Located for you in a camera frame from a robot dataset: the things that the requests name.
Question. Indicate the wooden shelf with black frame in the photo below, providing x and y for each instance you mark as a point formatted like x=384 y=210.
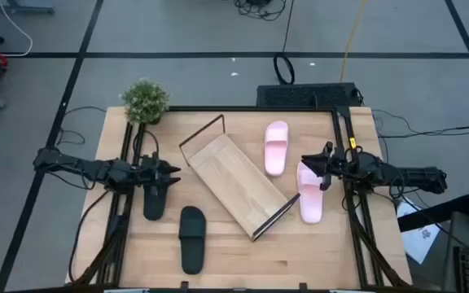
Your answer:
x=234 y=179

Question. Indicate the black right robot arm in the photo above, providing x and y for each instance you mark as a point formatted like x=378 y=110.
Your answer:
x=413 y=177

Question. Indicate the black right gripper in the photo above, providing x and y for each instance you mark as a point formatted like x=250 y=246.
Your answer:
x=332 y=164

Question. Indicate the yellow tape tag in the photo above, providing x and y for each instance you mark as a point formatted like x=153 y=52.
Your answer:
x=352 y=143

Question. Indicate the black rubber slide sandal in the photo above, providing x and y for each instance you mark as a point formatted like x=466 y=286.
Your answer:
x=154 y=207
x=192 y=244

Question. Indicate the pink rubber slide sandal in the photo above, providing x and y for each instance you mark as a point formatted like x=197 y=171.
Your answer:
x=311 y=203
x=276 y=154

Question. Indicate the white paper sheet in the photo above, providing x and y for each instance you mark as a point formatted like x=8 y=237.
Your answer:
x=419 y=240

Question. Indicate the grey cart base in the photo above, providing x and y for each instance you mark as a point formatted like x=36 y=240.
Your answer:
x=18 y=5

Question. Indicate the green potted plant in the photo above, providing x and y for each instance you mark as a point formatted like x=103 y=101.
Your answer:
x=145 y=101

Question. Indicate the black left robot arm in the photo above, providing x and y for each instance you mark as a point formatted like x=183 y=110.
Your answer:
x=96 y=169

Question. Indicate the black perforated computer tower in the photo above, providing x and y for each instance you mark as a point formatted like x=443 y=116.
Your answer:
x=299 y=95

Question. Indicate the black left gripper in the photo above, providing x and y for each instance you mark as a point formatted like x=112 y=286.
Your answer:
x=153 y=173

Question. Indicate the dark grey desk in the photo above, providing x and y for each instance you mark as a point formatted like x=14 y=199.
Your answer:
x=466 y=232

